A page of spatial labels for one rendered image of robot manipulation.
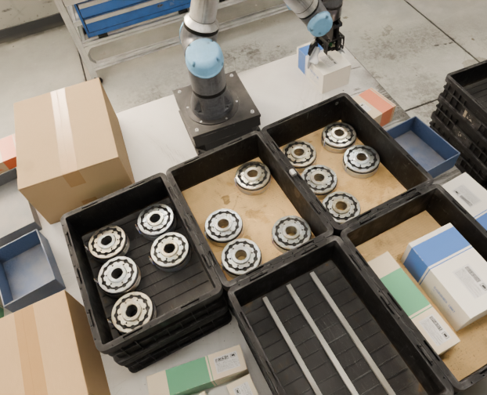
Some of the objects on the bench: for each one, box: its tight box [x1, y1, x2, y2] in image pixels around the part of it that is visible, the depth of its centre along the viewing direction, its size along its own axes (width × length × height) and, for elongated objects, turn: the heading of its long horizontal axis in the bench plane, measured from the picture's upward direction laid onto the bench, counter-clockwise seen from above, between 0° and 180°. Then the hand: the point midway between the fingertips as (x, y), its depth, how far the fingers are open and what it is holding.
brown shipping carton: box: [0, 290, 110, 395], centre depth 101 cm, size 30×22×16 cm
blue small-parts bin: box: [0, 229, 66, 313], centre depth 123 cm, size 20×15×7 cm
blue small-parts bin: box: [386, 116, 460, 179], centre depth 135 cm, size 20×15×7 cm
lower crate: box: [114, 292, 232, 373], centre depth 115 cm, size 40×30×12 cm
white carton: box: [297, 42, 352, 94], centre depth 162 cm, size 20×12×9 cm, turn 28°
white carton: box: [442, 172, 487, 242], centre depth 119 cm, size 20×12×9 cm, turn 33°
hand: (322, 61), depth 161 cm, fingers closed on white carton, 13 cm apart
